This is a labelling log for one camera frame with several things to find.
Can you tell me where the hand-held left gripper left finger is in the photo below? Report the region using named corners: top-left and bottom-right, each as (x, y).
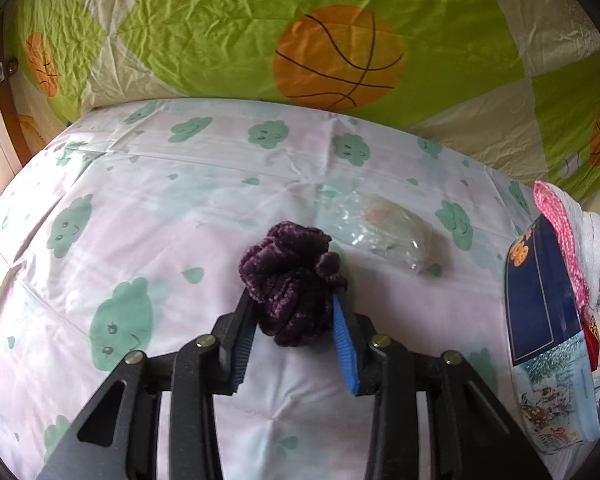
top-left (35, 290), bottom-right (258, 480)

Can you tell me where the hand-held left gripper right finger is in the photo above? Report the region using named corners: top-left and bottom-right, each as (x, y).
top-left (330, 292), bottom-right (556, 480)

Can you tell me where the purple velvet scrunchie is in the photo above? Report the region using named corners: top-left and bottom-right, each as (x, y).
top-left (238, 221), bottom-right (350, 349)

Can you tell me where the round metal cookie tin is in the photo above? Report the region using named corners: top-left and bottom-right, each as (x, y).
top-left (502, 214), bottom-right (600, 457)

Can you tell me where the red satin cloth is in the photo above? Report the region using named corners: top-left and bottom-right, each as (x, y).
top-left (579, 316), bottom-right (600, 377)

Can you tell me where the white towel with pink edge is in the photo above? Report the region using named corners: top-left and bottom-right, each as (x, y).
top-left (532, 180), bottom-right (600, 322)

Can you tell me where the clear plastic bag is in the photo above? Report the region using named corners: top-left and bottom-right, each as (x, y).
top-left (324, 191), bottom-right (434, 276)

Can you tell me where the cloud print tablecloth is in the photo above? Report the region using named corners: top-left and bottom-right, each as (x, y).
top-left (0, 97), bottom-right (600, 480)

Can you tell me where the basketball print bed sheet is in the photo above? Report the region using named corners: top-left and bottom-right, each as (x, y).
top-left (5, 0), bottom-right (600, 192)

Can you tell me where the brass door latch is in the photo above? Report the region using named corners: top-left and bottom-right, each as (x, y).
top-left (0, 56), bottom-right (22, 99)

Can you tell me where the wooden bed frame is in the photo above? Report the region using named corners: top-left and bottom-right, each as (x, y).
top-left (0, 25), bottom-right (49, 202)

